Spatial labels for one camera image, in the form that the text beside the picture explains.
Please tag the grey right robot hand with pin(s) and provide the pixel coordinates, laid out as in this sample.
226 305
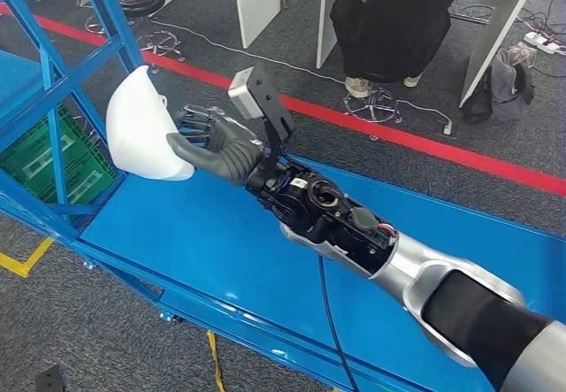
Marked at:
234 155

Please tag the white boat-shaped plastic part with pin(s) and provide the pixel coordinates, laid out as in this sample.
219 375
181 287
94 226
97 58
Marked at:
136 125

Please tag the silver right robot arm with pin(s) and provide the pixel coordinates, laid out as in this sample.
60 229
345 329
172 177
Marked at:
419 278

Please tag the blue metal shelf rack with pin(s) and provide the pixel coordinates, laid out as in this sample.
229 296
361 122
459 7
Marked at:
265 272
17 78

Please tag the green plastic crate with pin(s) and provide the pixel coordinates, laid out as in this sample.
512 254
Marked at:
95 178
17 161

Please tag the red barrier belt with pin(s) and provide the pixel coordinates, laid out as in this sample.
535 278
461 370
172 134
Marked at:
376 128

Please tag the chrome-legged stool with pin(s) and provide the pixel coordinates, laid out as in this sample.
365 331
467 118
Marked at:
373 108

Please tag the yellow floor tape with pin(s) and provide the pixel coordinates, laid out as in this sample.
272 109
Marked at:
216 360

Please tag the person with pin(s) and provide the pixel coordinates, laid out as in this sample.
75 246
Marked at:
398 20

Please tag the grey and black backpack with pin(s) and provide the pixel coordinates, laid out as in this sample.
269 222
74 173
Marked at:
504 84

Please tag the white power strip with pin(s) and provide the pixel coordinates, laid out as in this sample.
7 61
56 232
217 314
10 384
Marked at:
540 41

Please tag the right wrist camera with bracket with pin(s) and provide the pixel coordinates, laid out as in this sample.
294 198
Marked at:
259 93

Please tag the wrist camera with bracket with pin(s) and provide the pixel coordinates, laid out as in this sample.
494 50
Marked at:
259 93
50 379

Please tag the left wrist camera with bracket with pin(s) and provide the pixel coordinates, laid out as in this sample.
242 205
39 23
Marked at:
50 379

